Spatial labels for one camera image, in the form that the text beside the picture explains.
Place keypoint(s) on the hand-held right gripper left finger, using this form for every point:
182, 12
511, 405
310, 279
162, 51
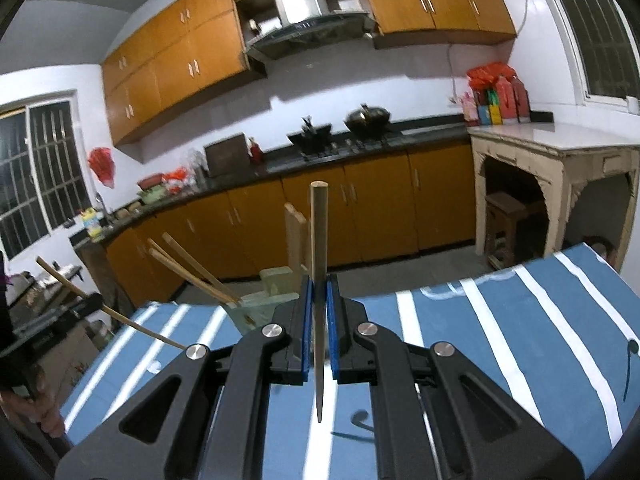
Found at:
306, 325

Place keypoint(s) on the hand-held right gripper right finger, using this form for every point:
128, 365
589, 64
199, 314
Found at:
332, 330

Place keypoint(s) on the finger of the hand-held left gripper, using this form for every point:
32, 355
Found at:
60, 317

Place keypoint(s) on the green perforated utensil holder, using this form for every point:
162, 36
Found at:
250, 312

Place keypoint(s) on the pale wooden chopstick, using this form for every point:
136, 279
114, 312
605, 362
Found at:
135, 327

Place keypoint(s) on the tan round wooden chopstick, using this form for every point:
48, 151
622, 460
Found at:
301, 242
318, 240

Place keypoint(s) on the brown wooden chopstick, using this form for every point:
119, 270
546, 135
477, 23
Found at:
200, 270
290, 235
185, 275

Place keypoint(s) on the person's left hand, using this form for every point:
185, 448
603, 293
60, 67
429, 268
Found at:
45, 415

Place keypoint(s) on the yellow detergent bottle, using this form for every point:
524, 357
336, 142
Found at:
91, 222

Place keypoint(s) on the metal faucet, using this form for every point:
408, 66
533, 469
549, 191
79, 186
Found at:
101, 207

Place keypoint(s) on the orange lower kitchen cabinets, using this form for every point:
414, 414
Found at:
380, 200

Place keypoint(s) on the barred window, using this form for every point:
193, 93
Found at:
40, 175
600, 25

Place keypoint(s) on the green pot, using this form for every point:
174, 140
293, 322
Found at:
154, 195

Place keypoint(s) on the large red plastic bag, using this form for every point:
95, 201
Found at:
101, 166

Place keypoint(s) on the red basin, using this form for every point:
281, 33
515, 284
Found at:
151, 181

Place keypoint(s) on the blue white striped tablecloth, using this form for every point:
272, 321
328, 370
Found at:
500, 335

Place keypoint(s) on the red bottle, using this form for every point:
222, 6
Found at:
256, 151

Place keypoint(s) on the crumpled red white bag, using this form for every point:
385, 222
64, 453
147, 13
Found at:
178, 180

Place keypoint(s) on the black open wok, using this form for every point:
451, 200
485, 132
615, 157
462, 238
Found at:
309, 137

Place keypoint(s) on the brown cutting board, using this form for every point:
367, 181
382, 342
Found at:
226, 155

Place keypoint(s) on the gas stove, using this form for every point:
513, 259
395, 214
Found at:
360, 144

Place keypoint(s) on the clear plastic bag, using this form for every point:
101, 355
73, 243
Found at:
197, 166

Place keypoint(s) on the wooden stool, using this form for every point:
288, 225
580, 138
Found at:
512, 220

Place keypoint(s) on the black wok with lid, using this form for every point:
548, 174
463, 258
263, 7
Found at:
367, 121

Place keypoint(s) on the black kitchen countertop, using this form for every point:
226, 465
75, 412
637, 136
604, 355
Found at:
435, 129

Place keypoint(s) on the pink carton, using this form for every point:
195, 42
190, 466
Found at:
470, 107

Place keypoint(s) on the colourful carton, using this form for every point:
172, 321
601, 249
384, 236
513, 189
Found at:
490, 107

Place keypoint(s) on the dark red object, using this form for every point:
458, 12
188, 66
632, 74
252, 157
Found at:
600, 249

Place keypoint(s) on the beige carved side table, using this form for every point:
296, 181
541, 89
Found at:
550, 145

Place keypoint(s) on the red jugs pack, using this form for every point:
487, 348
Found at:
515, 102

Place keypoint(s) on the red shopping bag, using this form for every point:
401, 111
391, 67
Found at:
490, 75

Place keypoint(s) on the steel range hood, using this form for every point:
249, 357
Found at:
310, 25

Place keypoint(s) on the orange upper wall cabinets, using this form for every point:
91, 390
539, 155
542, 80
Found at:
440, 0
170, 75

